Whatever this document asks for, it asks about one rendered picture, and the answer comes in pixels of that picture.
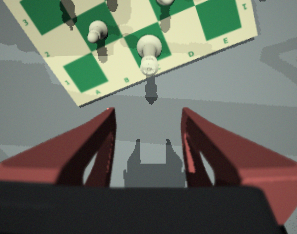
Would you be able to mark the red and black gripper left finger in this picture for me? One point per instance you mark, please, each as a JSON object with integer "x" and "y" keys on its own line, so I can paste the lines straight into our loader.
{"x": 63, "y": 159}

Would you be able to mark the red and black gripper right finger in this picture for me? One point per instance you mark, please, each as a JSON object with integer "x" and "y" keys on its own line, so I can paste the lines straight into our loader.
{"x": 237, "y": 161}

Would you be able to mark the green and cream chessboard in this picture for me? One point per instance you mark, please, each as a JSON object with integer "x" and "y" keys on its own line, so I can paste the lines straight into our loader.
{"x": 187, "y": 29}

